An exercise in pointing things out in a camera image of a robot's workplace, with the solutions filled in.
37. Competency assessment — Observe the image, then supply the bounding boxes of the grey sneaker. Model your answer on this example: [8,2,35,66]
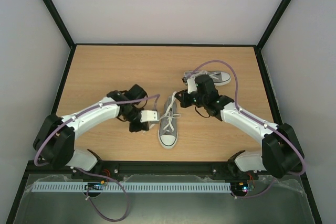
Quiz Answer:
[158,91,181,149]

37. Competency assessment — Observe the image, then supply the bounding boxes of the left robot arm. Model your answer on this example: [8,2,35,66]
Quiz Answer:
[33,84,149,172]

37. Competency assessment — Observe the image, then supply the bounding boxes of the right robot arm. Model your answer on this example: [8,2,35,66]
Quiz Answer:
[175,74,304,178]

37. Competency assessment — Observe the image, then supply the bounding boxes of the grey sneaker lying sideways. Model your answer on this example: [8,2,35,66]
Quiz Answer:
[182,70,231,86]

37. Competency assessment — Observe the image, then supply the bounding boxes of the left circuit board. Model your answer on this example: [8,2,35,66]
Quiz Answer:
[83,180,108,190]

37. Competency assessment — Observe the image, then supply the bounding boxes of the circuit board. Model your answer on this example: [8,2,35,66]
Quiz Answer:
[83,180,108,190]
[230,180,255,192]

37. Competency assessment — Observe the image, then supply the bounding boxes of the right circuit board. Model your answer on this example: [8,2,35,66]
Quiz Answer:
[230,180,255,192]

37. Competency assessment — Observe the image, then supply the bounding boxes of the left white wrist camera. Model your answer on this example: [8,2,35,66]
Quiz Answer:
[140,110,160,123]

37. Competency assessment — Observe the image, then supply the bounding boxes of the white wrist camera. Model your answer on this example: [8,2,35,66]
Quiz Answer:
[140,110,160,123]
[182,74,197,94]

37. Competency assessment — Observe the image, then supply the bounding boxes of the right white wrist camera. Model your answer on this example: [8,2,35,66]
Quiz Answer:
[182,74,197,94]

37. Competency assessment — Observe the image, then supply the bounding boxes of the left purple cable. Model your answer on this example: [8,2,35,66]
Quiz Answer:
[34,93,161,221]

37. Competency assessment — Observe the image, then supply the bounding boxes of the black aluminium frame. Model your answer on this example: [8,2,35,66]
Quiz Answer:
[6,0,322,223]

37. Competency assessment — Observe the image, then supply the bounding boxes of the light blue cable duct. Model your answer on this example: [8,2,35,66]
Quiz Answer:
[31,182,231,193]

